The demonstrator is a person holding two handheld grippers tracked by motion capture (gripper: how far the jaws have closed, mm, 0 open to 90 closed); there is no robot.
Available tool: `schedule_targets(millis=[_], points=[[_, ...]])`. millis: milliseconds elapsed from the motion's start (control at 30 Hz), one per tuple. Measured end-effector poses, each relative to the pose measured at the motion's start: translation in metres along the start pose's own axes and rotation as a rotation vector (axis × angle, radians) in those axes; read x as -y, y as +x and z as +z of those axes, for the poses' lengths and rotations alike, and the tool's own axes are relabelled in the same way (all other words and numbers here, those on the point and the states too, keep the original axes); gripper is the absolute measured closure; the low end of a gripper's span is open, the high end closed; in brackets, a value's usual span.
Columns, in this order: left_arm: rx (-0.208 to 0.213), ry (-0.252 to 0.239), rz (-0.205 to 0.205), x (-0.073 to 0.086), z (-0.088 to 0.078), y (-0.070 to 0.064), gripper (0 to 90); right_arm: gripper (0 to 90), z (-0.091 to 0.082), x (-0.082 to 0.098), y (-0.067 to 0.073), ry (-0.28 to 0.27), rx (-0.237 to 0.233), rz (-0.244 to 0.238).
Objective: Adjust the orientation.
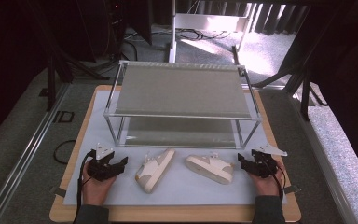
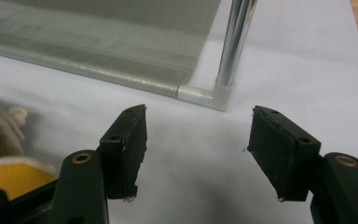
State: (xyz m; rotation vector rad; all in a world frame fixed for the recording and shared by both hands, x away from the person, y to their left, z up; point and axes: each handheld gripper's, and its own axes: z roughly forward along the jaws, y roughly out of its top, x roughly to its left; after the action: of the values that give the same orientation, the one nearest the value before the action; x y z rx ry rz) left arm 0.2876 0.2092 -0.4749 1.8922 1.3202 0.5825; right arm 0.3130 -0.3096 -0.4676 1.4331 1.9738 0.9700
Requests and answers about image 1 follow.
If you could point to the aluminium floor rail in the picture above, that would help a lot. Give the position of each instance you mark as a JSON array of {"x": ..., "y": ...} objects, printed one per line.
[
  {"x": 21, "y": 161},
  {"x": 326, "y": 168}
]

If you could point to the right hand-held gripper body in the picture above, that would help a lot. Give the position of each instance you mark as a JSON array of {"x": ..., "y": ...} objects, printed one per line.
[{"x": 262, "y": 166}]

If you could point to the metal shoe rack grey shelves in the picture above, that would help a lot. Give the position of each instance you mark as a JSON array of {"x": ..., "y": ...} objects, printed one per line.
[{"x": 183, "y": 90}]

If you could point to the black rectangular floor bracket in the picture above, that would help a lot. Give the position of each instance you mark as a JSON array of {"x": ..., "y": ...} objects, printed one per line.
[{"x": 64, "y": 116}]

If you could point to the white metal stand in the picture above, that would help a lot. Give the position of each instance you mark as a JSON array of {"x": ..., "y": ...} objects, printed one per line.
[{"x": 211, "y": 22}]

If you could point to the wooden table board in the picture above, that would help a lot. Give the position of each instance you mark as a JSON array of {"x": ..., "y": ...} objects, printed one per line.
[{"x": 174, "y": 214}]

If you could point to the dark pleated curtain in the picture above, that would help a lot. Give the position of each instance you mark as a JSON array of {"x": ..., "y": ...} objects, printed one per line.
[{"x": 270, "y": 18}]

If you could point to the pale blue table mat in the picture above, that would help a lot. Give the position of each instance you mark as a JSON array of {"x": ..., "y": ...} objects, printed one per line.
[{"x": 180, "y": 193}]

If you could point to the small black floor plate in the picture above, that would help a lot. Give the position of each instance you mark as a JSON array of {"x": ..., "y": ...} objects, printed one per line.
[{"x": 43, "y": 92}]

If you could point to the white and beige sneaker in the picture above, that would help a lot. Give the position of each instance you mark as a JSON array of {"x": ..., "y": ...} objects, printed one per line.
[
  {"x": 211, "y": 168},
  {"x": 154, "y": 171}
]

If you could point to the person's right hand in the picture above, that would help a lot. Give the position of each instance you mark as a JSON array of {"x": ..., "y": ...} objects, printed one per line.
[{"x": 265, "y": 186}]

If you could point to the black tripod stand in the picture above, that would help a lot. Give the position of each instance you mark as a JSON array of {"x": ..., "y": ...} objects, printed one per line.
[
  {"x": 50, "y": 84},
  {"x": 305, "y": 93}
]

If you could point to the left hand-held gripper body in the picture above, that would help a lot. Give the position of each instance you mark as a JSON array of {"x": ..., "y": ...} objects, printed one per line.
[{"x": 101, "y": 169}]

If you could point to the person's left hand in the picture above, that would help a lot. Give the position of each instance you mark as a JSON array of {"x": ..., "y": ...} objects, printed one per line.
[{"x": 98, "y": 189}]

